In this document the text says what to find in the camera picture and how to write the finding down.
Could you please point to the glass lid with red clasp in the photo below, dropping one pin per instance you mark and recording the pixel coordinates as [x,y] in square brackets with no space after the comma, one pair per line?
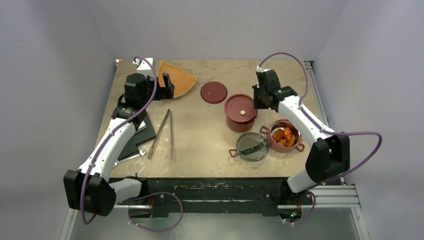
[251,147]

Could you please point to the woven bamboo basket tray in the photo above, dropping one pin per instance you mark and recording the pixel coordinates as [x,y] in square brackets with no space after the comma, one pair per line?
[181,79]

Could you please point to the dark red steel lunch pot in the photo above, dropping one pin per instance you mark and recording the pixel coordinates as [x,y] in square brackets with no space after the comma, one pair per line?
[240,127]

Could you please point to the steel wrench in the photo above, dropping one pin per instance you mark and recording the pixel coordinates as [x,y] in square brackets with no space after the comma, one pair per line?
[141,153]

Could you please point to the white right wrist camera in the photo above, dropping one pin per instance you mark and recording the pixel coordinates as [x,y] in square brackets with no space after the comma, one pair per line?
[261,70]

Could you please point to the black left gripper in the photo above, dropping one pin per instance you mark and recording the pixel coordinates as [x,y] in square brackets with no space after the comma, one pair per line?
[164,92]

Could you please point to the dark red round lid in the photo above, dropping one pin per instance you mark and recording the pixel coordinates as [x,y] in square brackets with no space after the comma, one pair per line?
[213,92]

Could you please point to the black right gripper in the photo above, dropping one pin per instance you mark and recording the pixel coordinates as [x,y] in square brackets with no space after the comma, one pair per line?
[257,104]

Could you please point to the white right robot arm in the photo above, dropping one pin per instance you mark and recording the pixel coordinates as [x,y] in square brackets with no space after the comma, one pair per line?
[329,154]

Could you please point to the black network switch box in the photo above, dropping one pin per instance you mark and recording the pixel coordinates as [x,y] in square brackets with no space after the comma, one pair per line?
[140,137]

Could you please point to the orange fried chicken wing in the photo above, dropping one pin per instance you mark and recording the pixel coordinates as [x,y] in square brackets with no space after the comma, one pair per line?
[284,137]

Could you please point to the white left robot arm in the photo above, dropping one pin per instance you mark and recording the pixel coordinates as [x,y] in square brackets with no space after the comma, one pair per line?
[87,188]

